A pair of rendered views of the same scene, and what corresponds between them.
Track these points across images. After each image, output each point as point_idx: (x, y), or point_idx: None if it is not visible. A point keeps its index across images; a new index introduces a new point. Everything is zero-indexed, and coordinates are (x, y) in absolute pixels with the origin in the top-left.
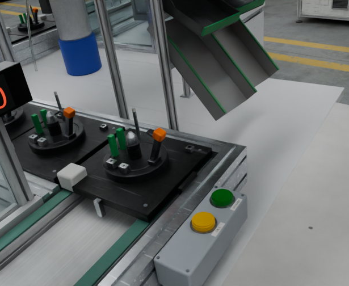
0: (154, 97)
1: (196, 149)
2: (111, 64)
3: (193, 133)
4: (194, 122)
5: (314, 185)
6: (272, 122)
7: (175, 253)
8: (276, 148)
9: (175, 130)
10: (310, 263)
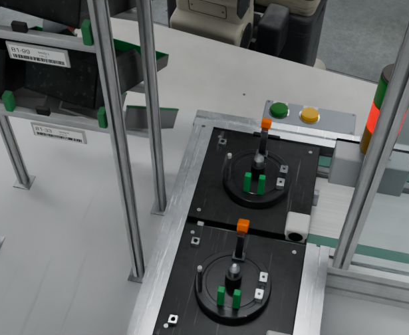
0: None
1: (219, 139)
2: (135, 205)
3: (111, 205)
4: (84, 209)
5: (191, 94)
6: None
7: (343, 125)
8: None
9: (179, 173)
10: (278, 93)
